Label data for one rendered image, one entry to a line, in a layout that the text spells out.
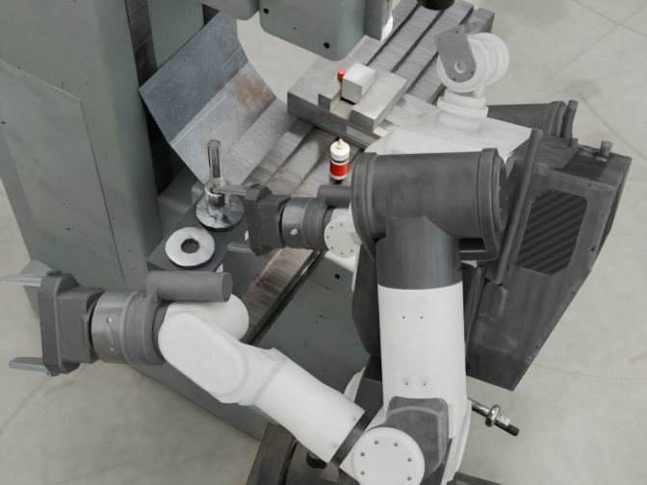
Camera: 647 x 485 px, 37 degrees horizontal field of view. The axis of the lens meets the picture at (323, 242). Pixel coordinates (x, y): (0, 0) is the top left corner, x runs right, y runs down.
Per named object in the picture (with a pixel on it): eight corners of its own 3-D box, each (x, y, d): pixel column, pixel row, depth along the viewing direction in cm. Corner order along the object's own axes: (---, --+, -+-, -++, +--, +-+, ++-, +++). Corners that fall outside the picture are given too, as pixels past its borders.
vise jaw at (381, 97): (406, 92, 220) (408, 79, 217) (373, 132, 212) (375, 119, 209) (383, 82, 222) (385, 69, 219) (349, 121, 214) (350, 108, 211)
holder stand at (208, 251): (266, 262, 199) (264, 200, 183) (207, 341, 187) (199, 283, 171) (217, 239, 202) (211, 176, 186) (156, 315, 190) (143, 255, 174)
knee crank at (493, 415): (522, 425, 228) (528, 414, 223) (512, 446, 224) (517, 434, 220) (440, 382, 234) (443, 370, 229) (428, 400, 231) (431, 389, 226)
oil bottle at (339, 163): (350, 170, 214) (353, 137, 206) (342, 183, 212) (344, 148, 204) (335, 164, 216) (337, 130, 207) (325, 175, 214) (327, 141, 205)
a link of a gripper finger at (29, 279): (13, 279, 119) (57, 280, 118) (-2, 284, 116) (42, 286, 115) (12, 267, 119) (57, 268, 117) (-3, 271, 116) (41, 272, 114)
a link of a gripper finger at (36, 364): (5, 362, 118) (48, 365, 116) (20, 355, 121) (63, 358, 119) (6, 375, 118) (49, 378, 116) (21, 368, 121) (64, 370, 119)
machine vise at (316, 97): (448, 135, 222) (454, 100, 213) (417, 175, 214) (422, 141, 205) (321, 76, 233) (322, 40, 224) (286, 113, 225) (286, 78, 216)
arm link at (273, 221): (272, 245, 172) (331, 250, 167) (244, 264, 164) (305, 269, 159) (265, 177, 168) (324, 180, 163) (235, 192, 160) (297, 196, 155)
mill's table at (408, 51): (490, 37, 255) (496, 12, 249) (224, 390, 190) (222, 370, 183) (413, 6, 262) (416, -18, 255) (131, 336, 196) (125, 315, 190)
